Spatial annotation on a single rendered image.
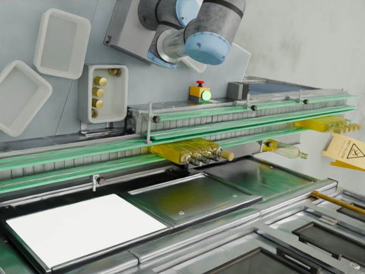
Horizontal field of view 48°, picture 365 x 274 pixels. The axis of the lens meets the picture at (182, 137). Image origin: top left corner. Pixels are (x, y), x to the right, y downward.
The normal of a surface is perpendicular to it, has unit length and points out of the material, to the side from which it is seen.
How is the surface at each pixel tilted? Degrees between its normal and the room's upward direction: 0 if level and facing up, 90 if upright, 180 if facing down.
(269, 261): 90
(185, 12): 7
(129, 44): 1
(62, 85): 0
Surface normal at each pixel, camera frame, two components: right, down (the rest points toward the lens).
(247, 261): 0.07, -0.96
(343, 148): -0.41, -0.35
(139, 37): 0.66, 0.26
